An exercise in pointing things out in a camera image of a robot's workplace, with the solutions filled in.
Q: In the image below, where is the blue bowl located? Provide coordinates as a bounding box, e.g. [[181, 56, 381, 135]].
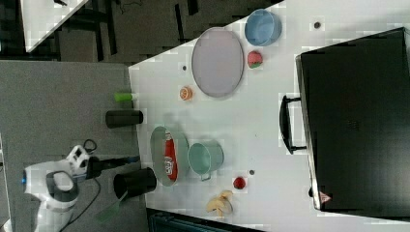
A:
[[245, 9, 282, 46]]

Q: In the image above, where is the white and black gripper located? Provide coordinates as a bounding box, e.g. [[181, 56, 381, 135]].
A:
[[66, 145, 123, 180]]

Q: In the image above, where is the black cylinder lower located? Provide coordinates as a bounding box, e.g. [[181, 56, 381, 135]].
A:
[[113, 167, 157, 198]]

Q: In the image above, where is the grey round plate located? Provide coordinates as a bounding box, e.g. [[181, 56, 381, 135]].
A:
[[191, 27, 244, 98]]

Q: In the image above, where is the red toy strawberry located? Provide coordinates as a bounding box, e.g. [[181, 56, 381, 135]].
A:
[[248, 51, 263, 69]]

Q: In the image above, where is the green marker cap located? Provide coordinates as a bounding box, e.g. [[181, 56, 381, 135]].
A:
[[114, 93, 138, 102]]

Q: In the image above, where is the green metal strainer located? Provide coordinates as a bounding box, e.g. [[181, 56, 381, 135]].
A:
[[150, 126, 190, 187]]

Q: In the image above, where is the green flat tool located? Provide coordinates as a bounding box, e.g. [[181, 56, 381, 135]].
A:
[[96, 192, 128, 222]]

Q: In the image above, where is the black cylinder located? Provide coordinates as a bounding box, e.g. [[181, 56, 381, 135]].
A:
[[105, 109, 144, 129], [113, 167, 157, 198]]

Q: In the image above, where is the black toaster oven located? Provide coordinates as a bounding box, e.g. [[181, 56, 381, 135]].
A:
[[295, 27, 410, 221]]

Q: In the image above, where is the small red toy fruit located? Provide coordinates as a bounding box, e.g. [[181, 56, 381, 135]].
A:
[[233, 177, 246, 189]]

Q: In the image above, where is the red ketchup bottle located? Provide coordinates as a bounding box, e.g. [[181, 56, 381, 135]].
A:
[[164, 131, 178, 182]]

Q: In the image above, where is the orange slice toy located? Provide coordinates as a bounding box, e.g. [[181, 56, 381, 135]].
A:
[[179, 86, 193, 101]]

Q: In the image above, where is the green metal cup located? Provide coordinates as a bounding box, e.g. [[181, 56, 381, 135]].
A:
[[188, 140, 224, 182]]

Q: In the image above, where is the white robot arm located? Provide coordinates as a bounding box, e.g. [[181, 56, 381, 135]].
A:
[[22, 145, 128, 232]]

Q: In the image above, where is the black cylinder upper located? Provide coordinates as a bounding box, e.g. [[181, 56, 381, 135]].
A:
[[105, 109, 144, 129]]

